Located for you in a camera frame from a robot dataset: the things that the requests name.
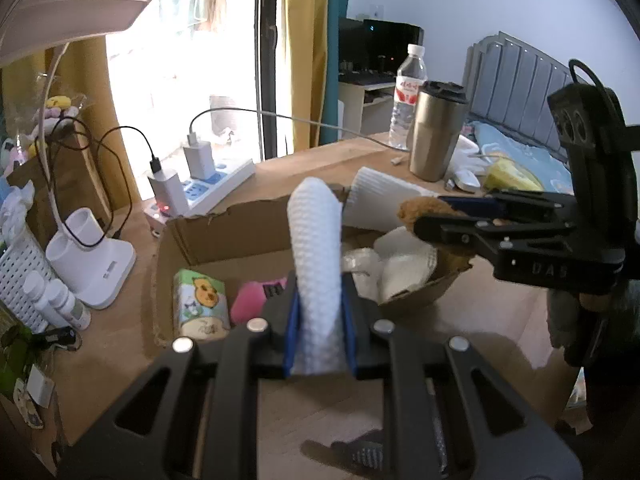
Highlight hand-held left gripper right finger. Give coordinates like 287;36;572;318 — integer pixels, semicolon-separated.
340;272;584;480

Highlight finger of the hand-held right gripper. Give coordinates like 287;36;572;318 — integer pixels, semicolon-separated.
440;191;576;217
412;212;576;261

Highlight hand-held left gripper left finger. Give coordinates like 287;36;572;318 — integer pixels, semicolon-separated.
60;270;301;480

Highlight brown plush toy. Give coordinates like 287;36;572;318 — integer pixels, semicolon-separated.
397;197;476;274

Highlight pink plush toy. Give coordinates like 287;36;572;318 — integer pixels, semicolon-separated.
230;280;287;324

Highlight white foam wrap sheets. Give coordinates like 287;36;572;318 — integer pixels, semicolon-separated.
374;226;439;304

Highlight cartoon print tissue pack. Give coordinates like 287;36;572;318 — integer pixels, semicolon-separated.
172;269;232;344

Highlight brown cardboard box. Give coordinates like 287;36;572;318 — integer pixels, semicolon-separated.
145;185;474;361

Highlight person's right hand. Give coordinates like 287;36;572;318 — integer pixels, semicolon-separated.
580;292;616;312

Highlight yellow cloth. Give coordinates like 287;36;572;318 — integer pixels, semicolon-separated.
482;157;544;192

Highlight light blue bed sheet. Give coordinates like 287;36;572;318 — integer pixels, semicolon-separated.
472;122;576;194

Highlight white computer mouse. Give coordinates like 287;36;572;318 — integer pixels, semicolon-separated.
447;170;484;195

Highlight white lidded container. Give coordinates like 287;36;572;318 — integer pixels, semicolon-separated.
450;137;489;176

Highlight steel tumbler with black lid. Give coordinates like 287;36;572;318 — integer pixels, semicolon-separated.
409;80;470;183

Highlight grey padded bed headboard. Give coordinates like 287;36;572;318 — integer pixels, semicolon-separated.
462;31;591;154

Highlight clear plastic water bottle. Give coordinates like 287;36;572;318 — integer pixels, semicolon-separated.
389;44;429;151

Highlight white bedside cabinet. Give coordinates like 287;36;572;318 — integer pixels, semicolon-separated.
337;80;399;141

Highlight white power strip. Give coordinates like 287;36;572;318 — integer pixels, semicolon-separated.
144;157;257;236

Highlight black monitor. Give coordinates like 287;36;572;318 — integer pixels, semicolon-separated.
340;17;426;86

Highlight white desk lamp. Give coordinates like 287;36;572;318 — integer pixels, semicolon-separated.
0;0;153;310

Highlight narrow yellow curtain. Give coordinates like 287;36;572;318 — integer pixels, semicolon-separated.
277;0;334;156

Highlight narrow teal curtain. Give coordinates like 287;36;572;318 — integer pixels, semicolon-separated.
317;0;354;149

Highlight small white adapter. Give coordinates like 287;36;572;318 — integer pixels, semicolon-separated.
25;365;56;406

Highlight brown paper bag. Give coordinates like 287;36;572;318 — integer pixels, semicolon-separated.
5;145;114;246

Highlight white perforated plastic basket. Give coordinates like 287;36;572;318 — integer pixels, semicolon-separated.
0;220;51;334

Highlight small patterned pouch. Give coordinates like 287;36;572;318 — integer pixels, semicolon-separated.
12;377;46;429

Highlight white plastic bag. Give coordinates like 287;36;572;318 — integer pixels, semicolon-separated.
0;180;36;231

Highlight wide yellow curtain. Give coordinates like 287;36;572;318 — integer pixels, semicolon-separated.
0;0;132;222

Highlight clear bag of plush toys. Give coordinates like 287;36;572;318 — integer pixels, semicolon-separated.
0;72;96;176

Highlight white charger with black cable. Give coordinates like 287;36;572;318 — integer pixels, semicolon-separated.
147;170;190;216

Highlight black door frame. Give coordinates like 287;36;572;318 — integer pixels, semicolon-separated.
252;0;296;164

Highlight black charging cable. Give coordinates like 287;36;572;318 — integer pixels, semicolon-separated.
47;117;164;249

